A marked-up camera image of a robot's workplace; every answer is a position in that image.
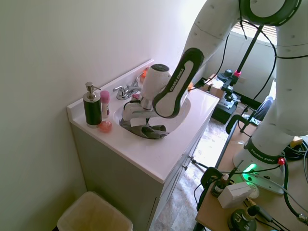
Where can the grey towel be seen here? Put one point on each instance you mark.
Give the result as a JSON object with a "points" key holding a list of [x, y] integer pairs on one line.
{"points": [[154, 132]]}

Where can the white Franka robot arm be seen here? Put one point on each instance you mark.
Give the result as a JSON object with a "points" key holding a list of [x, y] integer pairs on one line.
{"points": [[276, 120]]}

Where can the metal cabinet knob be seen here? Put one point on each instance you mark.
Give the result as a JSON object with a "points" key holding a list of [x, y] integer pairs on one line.
{"points": [[192, 158], [185, 167]]}

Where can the window blind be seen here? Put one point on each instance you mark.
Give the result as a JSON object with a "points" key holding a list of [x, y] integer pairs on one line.
{"points": [[267, 33]]}

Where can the pink deodorant bottle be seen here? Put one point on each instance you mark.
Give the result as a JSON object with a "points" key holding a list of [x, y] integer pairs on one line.
{"points": [[105, 106]]}

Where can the beige trash bin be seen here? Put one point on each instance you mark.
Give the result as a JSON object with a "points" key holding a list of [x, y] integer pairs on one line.
{"points": [[93, 214]]}

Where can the white cardboard box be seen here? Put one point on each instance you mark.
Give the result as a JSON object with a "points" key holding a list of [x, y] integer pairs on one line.
{"points": [[234, 195]]}

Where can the black round device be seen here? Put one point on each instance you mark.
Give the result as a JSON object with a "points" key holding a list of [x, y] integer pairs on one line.
{"points": [[240, 220]]}

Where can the brown dropper bottle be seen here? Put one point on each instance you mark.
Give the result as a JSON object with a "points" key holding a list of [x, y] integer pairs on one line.
{"points": [[217, 188]]}

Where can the black camera stand pole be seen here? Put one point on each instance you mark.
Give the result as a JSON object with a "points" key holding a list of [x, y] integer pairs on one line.
{"points": [[250, 48]]}

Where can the black floor case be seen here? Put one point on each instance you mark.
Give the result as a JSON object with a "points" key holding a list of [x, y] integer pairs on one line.
{"points": [[225, 108]]}

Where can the brown cardboard box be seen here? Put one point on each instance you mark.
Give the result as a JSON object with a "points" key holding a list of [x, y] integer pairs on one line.
{"points": [[214, 89]]}

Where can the red emergency stop knob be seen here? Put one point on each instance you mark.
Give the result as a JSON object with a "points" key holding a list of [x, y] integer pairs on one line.
{"points": [[281, 161]]}

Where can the white round container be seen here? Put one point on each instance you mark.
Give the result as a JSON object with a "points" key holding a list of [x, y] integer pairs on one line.
{"points": [[254, 191]]}

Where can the black chrome soap dispenser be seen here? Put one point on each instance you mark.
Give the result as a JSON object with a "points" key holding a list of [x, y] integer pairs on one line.
{"points": [[92, 110]]}

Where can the black C-clamp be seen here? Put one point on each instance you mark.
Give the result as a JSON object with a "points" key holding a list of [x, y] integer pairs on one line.
{"points": [[208, 175], [232, 121]]}

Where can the small jar with orange lid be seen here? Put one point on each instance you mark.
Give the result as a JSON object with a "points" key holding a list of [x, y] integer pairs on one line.
{"points": [[145, 73]]}

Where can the blue cloth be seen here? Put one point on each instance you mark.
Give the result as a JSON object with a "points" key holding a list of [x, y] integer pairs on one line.
{"points": [[264, 108]]}

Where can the grey vanity cabinet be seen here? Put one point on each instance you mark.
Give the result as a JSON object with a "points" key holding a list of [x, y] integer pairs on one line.
{"points": [[120, 187]]}

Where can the pink stand clamp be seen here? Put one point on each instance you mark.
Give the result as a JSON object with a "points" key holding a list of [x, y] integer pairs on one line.
{"points": [[238, 73]]}

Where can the white sink countertop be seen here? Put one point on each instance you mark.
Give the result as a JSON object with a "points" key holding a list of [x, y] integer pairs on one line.
{"points": [[149, 158]]}

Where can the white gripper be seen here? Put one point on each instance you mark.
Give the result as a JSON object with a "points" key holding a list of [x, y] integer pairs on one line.
{"points": [[134, 112]]}

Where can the orange round tub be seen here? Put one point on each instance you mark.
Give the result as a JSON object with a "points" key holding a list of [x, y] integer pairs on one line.
{"points": [[190, 86]]}

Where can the chrome faucet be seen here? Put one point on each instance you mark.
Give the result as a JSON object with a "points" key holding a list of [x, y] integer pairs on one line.
{"points": [[121, 92]]}

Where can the pink round soap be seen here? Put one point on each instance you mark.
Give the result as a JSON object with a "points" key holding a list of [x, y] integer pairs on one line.
{"points": [[106, 126]]}

